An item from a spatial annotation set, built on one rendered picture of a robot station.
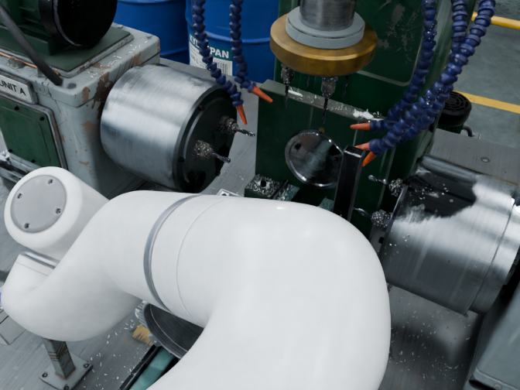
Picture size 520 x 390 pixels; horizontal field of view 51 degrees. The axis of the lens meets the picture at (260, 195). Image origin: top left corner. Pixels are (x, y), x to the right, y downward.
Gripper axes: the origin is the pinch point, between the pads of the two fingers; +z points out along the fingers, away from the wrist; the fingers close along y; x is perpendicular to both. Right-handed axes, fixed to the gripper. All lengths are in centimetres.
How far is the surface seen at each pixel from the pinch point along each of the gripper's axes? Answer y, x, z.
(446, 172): 32, 36, 13
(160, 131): -19.7, 24.1, 12.5
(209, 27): -91, 109, 119
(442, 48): 23, 60, 15
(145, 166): -22.6, 17.8, 18.5
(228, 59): -81, 103, 130
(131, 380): -0.1, -17.2, 10.2
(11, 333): -14.5, -17.4, -4.0
